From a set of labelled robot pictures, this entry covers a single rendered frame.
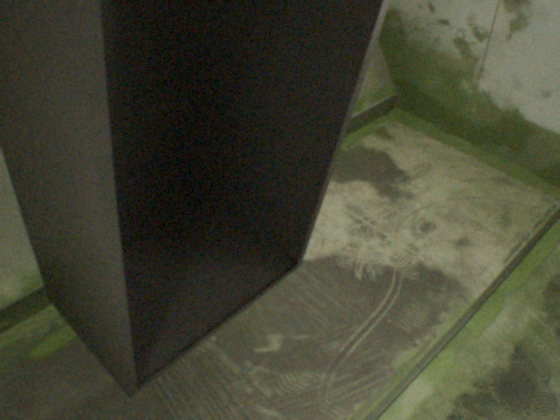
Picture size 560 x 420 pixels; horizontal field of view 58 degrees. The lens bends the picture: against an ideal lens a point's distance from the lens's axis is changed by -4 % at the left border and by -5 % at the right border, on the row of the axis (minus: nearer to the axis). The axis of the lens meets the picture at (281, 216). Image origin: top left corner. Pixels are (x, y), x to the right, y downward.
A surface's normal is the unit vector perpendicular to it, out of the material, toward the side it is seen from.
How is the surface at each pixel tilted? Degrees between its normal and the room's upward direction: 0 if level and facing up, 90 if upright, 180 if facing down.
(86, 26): 102
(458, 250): 0
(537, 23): 90
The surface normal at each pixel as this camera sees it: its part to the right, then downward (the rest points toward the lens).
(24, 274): 0.60, -0.01
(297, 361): 0.02, -0.76
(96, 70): 0.71, 0.60
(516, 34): -0.71, 0.45
